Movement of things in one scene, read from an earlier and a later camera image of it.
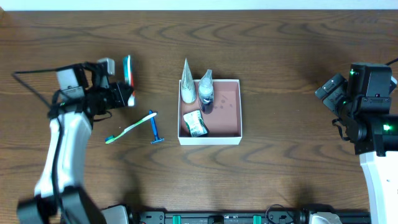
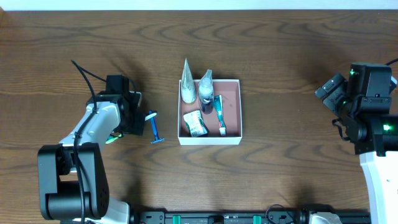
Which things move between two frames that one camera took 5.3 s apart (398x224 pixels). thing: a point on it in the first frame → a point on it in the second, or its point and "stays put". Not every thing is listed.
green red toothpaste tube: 129,77 → 218,102
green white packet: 195,124 stays put
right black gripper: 330,94 stays put
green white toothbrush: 129,127 stays put
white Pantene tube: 188,91 stays put
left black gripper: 123,94 → 137,123
